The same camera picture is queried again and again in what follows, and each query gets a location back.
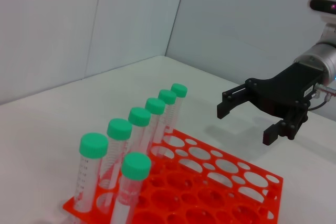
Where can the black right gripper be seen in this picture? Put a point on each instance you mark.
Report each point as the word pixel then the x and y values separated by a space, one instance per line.
pixel 291 87

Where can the green capped test tube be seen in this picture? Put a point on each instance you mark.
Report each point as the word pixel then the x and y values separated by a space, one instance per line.
pixel 136 166
pixel 155 106
pixel 139 116
pixel 167 96
pixel 93 145
pixel 119 128
pixel 179 90

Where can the orange test tube rack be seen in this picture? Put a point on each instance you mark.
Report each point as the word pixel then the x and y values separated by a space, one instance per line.
pixel 210 203

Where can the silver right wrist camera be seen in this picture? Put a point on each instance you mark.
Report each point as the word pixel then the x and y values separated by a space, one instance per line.
pixel 321 1

